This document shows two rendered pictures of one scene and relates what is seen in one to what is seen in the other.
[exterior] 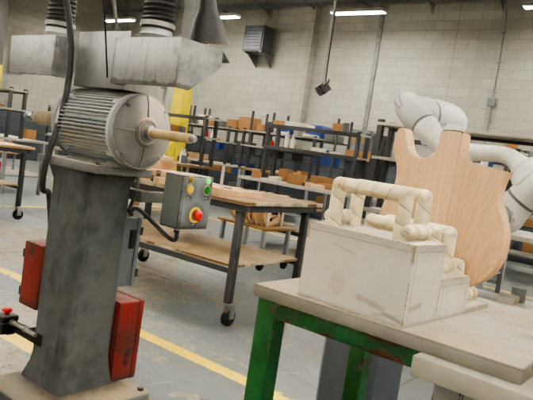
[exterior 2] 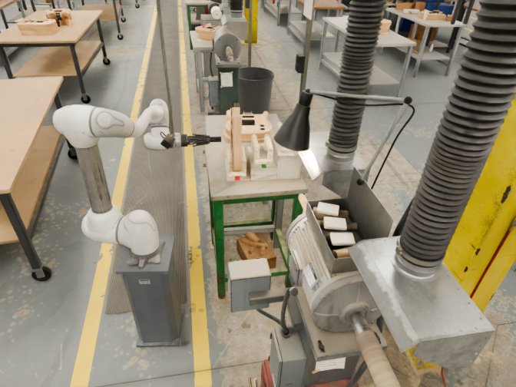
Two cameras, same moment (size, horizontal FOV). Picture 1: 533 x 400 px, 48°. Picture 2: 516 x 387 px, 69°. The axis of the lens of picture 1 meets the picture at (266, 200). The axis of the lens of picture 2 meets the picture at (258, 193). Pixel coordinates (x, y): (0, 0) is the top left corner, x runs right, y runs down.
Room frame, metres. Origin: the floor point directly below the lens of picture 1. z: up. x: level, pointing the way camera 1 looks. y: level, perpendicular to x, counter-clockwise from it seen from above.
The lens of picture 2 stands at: (2.99, 0.98, 2.21)
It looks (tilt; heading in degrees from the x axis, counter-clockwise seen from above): 36 degrees down; 221
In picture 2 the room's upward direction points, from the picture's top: 2 degrees clockwise
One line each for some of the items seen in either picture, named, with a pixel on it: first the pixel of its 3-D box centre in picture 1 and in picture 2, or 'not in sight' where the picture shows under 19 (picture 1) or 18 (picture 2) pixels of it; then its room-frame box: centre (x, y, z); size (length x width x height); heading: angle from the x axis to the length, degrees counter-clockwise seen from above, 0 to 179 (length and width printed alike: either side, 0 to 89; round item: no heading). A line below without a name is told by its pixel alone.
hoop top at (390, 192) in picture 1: (371, 189); not in sight; (1.29, -0.22, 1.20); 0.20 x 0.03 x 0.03; 49
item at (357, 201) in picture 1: (356, 205); not in sight; (1.40, -0.21, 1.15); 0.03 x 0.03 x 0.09
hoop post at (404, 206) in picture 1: (403, 217); not in sight; (1.23, -0.28, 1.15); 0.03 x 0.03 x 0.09
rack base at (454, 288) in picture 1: (400, 282); (261, 162); (1.44, -0.35, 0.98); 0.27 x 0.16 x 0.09; 50
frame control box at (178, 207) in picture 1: (168, 205); (257, 302); (2.26, 0.36, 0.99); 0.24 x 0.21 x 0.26; 52
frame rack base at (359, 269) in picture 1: (370, 270); (285, 156); (1.32, -0.25, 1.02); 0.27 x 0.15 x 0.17; 50
